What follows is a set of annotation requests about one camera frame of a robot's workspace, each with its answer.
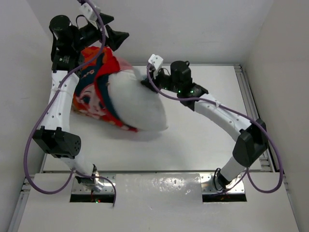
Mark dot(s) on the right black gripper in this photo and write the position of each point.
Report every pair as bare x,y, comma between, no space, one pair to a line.
149,82

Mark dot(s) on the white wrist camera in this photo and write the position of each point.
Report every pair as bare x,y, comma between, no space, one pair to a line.
88,10
156,62

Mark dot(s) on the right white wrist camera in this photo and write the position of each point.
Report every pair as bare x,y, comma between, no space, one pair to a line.
156,62

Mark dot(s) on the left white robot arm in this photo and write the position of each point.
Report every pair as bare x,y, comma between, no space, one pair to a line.
53,135

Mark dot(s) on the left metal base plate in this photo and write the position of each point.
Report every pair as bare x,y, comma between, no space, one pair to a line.
102,185

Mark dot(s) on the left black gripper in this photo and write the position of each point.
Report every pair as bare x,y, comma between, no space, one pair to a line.
114,37

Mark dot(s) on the white pillow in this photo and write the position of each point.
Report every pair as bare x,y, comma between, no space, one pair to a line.
135,104

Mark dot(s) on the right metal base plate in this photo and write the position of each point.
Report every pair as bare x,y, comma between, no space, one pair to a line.
210,186

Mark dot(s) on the pink patterned pillowcase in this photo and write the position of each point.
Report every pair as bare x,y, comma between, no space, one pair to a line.
91,96

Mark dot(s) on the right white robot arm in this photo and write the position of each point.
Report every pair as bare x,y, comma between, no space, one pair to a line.
248,134

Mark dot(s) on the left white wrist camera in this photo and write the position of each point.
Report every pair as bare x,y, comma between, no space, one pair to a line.
88,10

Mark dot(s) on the metal base plate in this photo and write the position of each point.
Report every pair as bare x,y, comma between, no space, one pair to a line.
210,186
102,185

